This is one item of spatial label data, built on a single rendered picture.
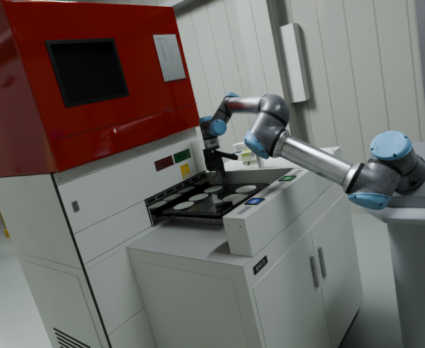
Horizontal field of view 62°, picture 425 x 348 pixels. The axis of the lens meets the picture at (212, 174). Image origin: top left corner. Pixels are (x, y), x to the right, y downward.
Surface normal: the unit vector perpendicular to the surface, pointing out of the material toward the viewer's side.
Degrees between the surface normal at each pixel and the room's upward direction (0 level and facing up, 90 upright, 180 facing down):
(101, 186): 90
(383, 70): 90
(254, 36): 90
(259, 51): 90
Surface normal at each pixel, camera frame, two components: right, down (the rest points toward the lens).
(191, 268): -0.61, 0.31
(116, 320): 0.76, -0.04
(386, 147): -0.53, -0.53
